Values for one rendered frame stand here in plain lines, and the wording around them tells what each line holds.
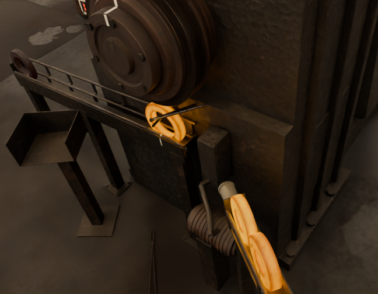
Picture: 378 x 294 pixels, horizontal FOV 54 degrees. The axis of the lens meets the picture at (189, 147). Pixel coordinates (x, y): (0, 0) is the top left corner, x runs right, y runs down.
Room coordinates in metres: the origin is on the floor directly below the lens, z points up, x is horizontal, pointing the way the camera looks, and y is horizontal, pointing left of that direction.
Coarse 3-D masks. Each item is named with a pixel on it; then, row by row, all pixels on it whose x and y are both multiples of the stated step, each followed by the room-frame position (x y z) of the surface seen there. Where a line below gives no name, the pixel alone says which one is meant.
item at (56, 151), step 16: (32, 112) 1.39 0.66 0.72; (48, 112) 1.37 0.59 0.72; (64, 112) 1.35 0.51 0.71; (16, 128) 1.30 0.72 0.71; (32, 128) 1.39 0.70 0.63; (48, 128) 1.38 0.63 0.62; (64, 128) 1.36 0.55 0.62; (80, 128) 1.29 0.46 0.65; (16, 144) 1.25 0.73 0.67; (32, 144) 1.33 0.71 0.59; (48, 144) 1.30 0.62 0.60; (64, 144) 1.27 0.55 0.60; (80, 144) 1.24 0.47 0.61; (16, 160) 1.20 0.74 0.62; (32, 160) 1.21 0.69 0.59; (48, 160) 1.18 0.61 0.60; (64, 160) 1.16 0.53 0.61; (80, 176) 1.26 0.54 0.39; (80, 192) 1.23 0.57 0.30; (96, 208) 1.25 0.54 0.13; (112, 208) 1.33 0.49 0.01; (80, 224) 1.26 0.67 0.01; (96, 224) 1.23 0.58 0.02; (112, 224) 1.22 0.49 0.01
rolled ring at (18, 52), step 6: (12, 54) 1.91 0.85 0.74; (18, 54) 1.87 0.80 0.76; (24, 54) 1.87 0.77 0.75; (12, 60) 1.95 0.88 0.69; (18, 60) 1.95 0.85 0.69; (24, 60) 1.84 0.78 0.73; (18, 66) 1.94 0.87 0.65; (30, 66) 1.83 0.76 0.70; (24, 72) 1.92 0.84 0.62; (30, 72) 1.83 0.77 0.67; (36, 72) 1.84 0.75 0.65; (36, 78) 1.87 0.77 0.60
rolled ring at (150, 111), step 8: (152, 104) 1.13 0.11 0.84; (152, 112) 1.14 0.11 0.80; (160, 112) 1.10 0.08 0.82; (168, 112) 1.07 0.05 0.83; (176, 120) 1.05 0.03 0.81; (152, 128) 1.15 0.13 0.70; (160, 128) 1.14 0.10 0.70; (176, 128) 1.04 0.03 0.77; (184, 128) 1.05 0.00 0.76; (168, 136) 1.09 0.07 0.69; (176, 136) 1.05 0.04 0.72
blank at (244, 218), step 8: (232, 200) 0.69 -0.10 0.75; (240, 200) 0.66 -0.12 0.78; (232, 208) 0.70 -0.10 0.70; (240, 208) 0.63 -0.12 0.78; (248, 208) 0.63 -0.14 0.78; (240, 216) 0.62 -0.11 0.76; (248, 216) 0.61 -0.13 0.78; (240, 224) 0.65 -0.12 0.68; (248, 224) 0.59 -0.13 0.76; (240, 232) 0.63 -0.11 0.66; (248, 232) 0.57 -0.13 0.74; (256, 232) 0.57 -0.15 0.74; (248, 240) 0.57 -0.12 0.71
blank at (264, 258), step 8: (256, 240) 0.51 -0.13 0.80; (264, 240) 0.51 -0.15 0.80; (256, 248) 0.51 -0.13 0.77; (264, 248) 0.48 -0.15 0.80; (256, 256) 0.52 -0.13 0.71; (264, 256) 0.46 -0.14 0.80; (272, 256) 0.46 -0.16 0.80; (256, 264) 0.51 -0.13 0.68; (264, 264) 0.45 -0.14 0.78; (272, 264) 0.44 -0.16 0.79; (264, 272) 0.45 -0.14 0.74; (272, 272) 0.43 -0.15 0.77; (280, 272) 0.43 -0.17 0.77; (264, 280) 0.45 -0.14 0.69; (272, 280) 0.42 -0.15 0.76; (280, 280) 0.42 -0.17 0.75; (272, 288) 0.41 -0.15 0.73; (280, 288) 0.42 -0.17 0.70
